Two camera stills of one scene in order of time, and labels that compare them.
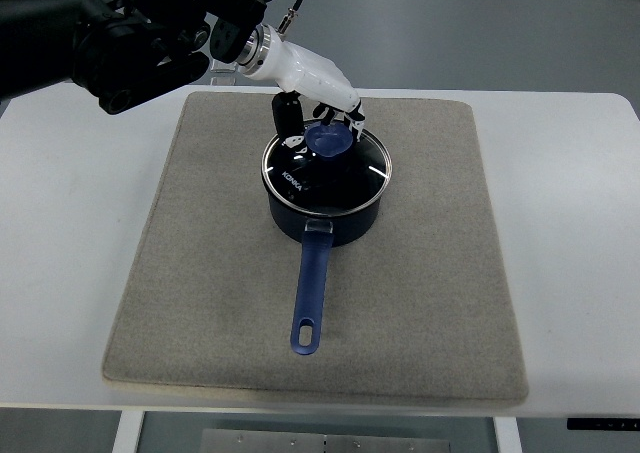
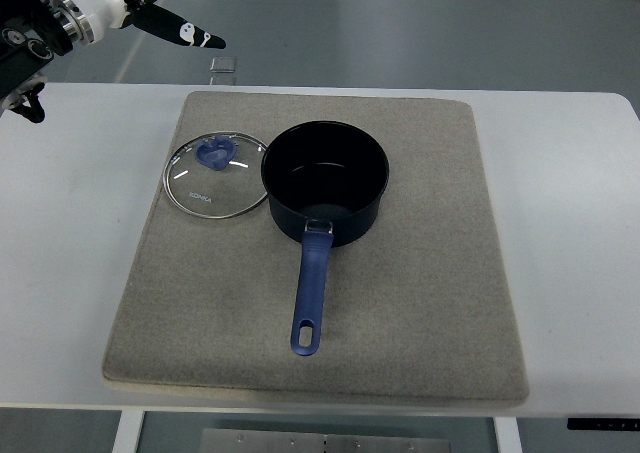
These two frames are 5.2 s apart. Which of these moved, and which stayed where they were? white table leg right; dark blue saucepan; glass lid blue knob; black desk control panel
Moved: glass lid blue knob
Stayed: white table leg right; dark blue saucepan; black desk control panel
